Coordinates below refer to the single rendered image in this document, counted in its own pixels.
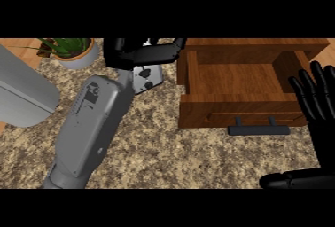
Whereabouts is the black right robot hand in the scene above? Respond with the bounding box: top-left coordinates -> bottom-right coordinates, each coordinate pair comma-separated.
260,60 -> 335,190

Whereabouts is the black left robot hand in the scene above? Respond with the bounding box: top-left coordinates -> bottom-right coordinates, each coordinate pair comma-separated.
102,37 -> 189,72

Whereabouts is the brown wooden drawer front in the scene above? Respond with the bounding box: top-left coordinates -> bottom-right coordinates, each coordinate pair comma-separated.
178,93 -> 308,129

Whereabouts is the green plant in grey pot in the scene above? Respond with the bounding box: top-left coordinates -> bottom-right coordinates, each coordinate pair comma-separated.
12,37 -> 100,71

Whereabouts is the brown wooden cabinet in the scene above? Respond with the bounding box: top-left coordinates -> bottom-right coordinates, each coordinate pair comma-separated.
175,37 -> 330,103

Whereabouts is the dark grey drawer handle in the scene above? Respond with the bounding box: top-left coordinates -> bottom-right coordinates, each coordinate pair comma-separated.
226,115 -> 292,137

